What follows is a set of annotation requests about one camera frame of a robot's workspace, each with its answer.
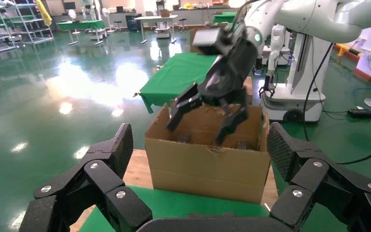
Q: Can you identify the large open torn carton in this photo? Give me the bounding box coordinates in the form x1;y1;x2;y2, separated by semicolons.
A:
144;103;271;205

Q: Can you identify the black power adapter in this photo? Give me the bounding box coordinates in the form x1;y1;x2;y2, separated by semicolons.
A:
346;108;371;119

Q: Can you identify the yellow hanging cloth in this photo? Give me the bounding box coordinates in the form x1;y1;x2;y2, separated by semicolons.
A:
34;0;53;27

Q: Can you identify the green tablecloth with clamps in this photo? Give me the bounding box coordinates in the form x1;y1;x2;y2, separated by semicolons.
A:
139;52;222;115

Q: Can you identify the green tablecloth with centre crease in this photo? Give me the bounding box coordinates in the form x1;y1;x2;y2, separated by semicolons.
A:
78;186;270;232

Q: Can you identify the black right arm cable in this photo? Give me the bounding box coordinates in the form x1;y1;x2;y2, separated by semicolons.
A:
302;42;371;165

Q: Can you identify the white idle robot torso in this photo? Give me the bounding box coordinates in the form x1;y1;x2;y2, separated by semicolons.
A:
260;24;334;124

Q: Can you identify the small green covered table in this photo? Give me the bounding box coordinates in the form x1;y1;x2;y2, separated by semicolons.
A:
56;19;106;46

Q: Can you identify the yellow floor barrier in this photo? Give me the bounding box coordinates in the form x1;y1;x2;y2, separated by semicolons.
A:
334;43;359;62

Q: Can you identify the white folding table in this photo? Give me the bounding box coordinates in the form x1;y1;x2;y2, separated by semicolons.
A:
133;14;179;44

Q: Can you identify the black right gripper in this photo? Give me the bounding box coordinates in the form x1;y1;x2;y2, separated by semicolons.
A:
166;29;258;145

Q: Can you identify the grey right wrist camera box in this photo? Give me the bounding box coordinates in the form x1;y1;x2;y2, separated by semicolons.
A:
192;27;224;56

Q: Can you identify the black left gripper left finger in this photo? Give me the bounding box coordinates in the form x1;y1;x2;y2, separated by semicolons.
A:
19;123;153;232

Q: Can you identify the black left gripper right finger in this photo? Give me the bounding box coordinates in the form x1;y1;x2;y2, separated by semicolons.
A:
266;122;371;232

